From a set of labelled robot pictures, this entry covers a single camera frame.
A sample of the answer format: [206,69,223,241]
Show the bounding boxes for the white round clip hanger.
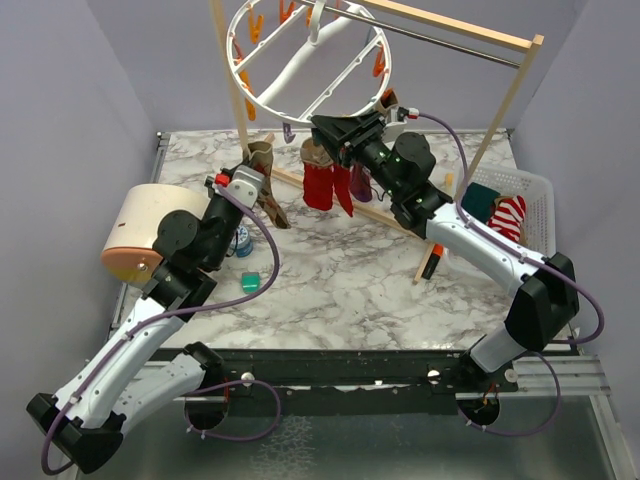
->
[225,1,393,127]

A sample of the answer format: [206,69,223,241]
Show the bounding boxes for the blue patterned round tin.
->
[232,225,253,258]

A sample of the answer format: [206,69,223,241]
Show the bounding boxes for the red white striped sock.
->
[487,195,527,246]

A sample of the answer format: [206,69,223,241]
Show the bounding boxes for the red beige reindeer sock back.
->
[333,164,354,217]

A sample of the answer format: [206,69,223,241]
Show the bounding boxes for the yellow highlighter marker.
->
[444,172,455,194]

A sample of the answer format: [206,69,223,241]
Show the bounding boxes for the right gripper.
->
[311,111,402,200]

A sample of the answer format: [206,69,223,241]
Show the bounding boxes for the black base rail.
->
[186,349,518,417]

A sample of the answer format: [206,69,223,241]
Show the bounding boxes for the beige argyle sock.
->
[243,141,290,229]
[375,88,399,117]

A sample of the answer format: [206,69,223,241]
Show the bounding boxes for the wooden hanger rack frame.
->
[208,0,546,286]

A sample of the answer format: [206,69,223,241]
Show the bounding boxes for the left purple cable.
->
[40,189,282,475]

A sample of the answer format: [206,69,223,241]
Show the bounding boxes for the red beige reindeer sock front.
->
[300,138,333,211]

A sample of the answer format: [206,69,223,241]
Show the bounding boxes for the red beige reindeer sock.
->
[300,138,333,211]
[333,164,354,217]

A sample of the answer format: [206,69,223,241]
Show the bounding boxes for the purple yellow striped sock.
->
[349,164,373,203]

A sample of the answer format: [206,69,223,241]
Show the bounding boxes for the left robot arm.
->
[27,166,265,476]

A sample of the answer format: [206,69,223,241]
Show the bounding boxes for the teal green small box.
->
[241,272,261,294]

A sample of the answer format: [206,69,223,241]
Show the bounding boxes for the dark teal sock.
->
[461,182,500,224]

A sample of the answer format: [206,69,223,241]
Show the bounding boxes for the white plastic basket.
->
[449,166,557,271]

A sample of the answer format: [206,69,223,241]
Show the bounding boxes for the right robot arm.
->
[311,112,579,391]

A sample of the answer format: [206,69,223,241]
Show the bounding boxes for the purple clothespin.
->
[282,122,296,144]

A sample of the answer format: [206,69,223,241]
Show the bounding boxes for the black orange highlighter marker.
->
[421,244,444,280]

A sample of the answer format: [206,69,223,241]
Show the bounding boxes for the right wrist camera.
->
[386,105,420,127]

